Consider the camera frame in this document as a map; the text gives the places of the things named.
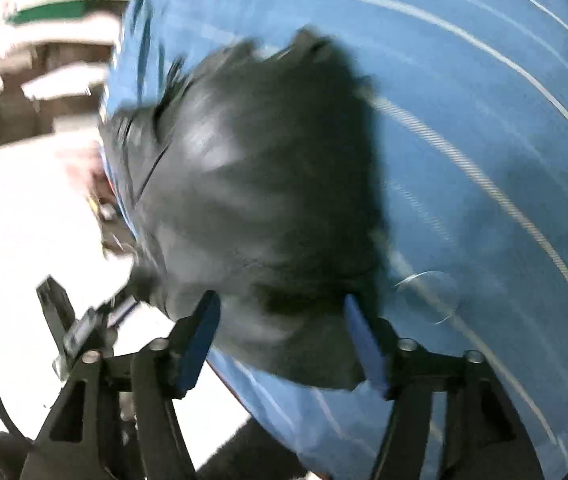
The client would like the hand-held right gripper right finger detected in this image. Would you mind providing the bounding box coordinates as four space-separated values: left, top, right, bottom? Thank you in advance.
344 294 544 480

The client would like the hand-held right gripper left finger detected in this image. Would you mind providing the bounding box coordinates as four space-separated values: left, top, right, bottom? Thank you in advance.
19 290 222 480

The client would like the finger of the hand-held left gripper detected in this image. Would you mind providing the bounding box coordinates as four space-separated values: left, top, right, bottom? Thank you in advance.
36 275 140 377

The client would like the black leather jacket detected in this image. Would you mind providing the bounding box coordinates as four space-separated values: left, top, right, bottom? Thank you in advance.
99 27 389 392

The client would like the rack of hanging clothes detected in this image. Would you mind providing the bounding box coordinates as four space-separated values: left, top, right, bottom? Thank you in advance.
0 0 135 156

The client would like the blue striped bedsheet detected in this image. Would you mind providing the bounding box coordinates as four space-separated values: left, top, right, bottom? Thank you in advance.
99 0 568 480

